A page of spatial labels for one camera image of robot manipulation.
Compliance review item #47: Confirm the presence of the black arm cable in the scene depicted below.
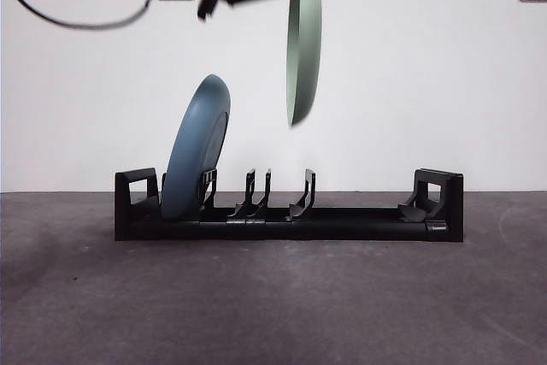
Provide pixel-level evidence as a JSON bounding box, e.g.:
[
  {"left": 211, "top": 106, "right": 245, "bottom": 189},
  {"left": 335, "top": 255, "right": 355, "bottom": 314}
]
[{"left": 0, "top": 0, "right": 166, "bottom": 29}]

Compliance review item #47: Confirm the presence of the pale green plate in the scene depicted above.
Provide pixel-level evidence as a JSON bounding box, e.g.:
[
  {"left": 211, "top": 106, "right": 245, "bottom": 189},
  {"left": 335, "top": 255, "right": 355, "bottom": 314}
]
[{"left": 285, "top": 0, "right": 323, "bottom": 128}]

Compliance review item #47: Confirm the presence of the black plate rack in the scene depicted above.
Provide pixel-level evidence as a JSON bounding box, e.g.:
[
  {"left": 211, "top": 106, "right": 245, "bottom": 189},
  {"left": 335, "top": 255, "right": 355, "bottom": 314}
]
[{"left": 114, "top": 167, "right": 465, "bottom": 242}]

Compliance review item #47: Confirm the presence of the pale blue plate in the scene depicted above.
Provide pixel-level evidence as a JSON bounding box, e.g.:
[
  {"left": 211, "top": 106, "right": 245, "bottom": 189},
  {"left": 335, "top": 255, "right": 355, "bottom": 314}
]
[{"left": 161, "top": 74, "right": 233, "bottom": 223}]

